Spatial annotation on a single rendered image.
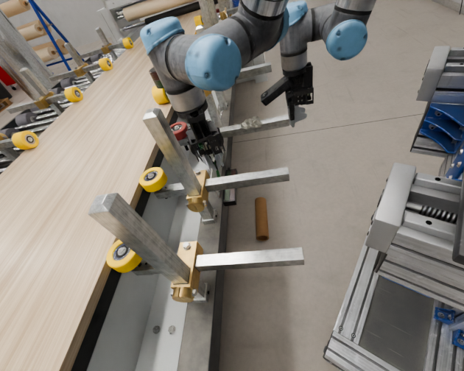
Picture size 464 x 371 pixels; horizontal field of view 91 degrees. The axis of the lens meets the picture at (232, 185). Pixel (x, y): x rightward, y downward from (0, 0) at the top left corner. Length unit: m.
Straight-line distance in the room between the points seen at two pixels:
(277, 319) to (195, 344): 0.74
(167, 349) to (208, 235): 0.33
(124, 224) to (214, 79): 0.25
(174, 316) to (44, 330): 0.32
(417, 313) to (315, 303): 0.42
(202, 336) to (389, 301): 0.80
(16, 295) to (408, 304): 1.28
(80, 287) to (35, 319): 0.10
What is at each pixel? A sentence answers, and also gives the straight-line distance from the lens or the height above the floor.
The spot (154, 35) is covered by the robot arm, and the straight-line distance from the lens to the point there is 0.46.
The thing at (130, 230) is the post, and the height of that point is 1.07.
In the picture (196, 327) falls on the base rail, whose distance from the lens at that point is 0.69.
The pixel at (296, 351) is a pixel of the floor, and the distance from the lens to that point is 1.34.
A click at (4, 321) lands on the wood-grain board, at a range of 0.77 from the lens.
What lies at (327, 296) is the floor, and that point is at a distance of 1.39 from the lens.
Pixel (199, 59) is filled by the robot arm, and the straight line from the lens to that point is 0.36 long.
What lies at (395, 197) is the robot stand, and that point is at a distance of 0.45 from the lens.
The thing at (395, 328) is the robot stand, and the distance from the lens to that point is 1.19.
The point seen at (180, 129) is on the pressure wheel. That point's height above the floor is 0.91.
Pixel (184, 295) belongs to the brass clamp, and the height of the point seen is 0.83.
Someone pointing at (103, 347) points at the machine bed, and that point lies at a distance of 0.72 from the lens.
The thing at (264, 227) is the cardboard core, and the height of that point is 0.07.
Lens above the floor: 1.33
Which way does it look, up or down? 46 degrees down
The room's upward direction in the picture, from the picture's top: 20 degrees counter-clockwise
